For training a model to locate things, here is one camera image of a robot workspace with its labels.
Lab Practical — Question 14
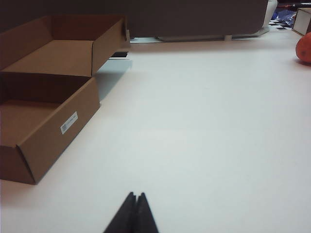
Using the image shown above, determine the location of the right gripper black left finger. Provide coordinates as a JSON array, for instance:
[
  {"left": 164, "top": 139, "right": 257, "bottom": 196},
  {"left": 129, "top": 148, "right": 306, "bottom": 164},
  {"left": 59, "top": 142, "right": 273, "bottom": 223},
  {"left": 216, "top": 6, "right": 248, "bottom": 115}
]
[{"left": 103, "top": 192, "right": 138, "bottom": 233}]

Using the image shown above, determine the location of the white rectangular box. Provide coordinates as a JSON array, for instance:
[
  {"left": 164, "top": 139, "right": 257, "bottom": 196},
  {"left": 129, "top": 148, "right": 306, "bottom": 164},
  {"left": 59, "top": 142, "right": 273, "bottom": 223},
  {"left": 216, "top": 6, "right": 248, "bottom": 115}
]
[{"left": 292, "top": 7, "right": 311, "bottom": 36}]

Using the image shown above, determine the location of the grey machine housing white base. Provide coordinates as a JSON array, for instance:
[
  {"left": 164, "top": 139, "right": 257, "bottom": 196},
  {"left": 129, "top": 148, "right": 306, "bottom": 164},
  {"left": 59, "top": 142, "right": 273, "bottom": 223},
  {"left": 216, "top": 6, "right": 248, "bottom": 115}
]
[{"left": 128, "top": 0, "right": 278, "bottom": 42}]

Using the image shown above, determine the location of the open brown cardboard box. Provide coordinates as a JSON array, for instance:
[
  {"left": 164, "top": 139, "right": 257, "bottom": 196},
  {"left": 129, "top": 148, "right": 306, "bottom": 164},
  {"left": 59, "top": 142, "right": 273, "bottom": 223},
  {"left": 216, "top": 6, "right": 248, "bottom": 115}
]
[{"left": 0, "top": 15, "right": 131, "bottom": 185}]

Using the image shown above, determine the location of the blue crumpled cloth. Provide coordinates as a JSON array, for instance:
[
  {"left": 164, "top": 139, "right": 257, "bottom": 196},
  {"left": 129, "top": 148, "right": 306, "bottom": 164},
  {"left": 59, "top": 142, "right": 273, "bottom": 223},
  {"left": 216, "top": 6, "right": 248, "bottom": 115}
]
[{"left": 271, "top": 2, "right": 301, "bottom": 23}]

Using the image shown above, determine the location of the orange round fruit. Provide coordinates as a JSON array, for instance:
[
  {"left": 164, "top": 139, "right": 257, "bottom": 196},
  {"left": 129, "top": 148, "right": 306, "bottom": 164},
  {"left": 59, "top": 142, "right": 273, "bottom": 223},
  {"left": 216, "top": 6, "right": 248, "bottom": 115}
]
[{"left": 295, "top": 32, "right": 311, "bottom": 65}]

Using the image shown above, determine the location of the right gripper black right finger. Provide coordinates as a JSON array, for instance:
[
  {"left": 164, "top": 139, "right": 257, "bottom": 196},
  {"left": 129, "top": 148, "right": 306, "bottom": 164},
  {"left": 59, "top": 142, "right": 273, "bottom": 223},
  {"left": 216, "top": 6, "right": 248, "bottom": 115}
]
[{"left": 132, "top": 192, "right": 159, "bottom": 233}]

